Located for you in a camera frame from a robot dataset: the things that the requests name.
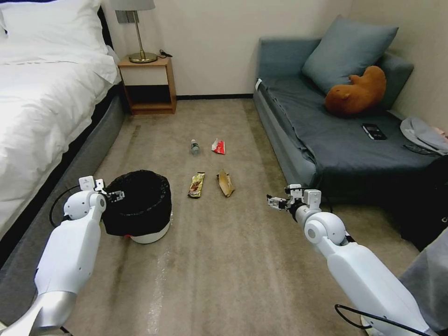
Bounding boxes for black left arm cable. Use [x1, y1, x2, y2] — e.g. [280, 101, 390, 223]
[49, 186, 83, 229]

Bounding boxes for grey bed base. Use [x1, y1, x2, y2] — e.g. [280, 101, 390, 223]
[0, 91, 127, 317]

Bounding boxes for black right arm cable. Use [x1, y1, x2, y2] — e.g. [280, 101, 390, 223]
[334, 303, 432, 336]

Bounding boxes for brass table lamp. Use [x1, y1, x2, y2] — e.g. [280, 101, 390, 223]
[111, 0, 159, 64]

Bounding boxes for black bin liner bag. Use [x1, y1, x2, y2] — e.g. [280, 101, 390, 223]
[101, 169, 174, 238]

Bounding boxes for white pillow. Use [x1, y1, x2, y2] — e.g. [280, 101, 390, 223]
[0, 0, 110, 66]

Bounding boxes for brown plush animal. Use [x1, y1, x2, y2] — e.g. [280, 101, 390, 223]
[324, 65, 387, 118]

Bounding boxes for tan crumpled paper bag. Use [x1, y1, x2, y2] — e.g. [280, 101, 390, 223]
[215, 169, 236, 199]

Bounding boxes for white round trash bin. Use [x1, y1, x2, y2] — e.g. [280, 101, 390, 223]
[124, 209, 173, 245]

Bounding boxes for blue grey cushion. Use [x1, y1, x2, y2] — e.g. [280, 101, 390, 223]
[301, 14, 399, 96]

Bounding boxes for brown snack wrapper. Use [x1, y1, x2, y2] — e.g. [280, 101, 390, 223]
[187, 171, 206, 199]

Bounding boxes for white duvet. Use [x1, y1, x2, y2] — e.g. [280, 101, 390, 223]
[0, 49, 122, 230]

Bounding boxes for black phone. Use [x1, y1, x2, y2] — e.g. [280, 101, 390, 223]
[362, 123, 388, 141]

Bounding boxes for blue grey sofa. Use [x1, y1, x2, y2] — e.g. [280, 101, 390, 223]
[253, 36, 448, 208]

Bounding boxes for wooden nightstand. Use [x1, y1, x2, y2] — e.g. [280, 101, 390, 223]
[117, 56, 177, 116]

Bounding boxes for grey wall switch panel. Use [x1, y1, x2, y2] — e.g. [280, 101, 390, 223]
[116, 9, 139, 25]

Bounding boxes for grey cap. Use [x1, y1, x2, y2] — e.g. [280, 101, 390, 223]
[399, 116, 448, 156]

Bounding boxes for black glasses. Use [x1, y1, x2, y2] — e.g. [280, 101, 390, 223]
[402, 143, 435, 156]

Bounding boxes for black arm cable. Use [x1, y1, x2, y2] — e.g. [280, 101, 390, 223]
[49, 186, 83, 229]
[334, 303, 432, 336]

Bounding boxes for dark headboard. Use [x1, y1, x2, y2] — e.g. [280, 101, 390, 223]
[97, 5, 115, 51]

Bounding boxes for grey cloth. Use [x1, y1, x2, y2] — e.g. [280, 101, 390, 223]
[398, 226, 448, 334]

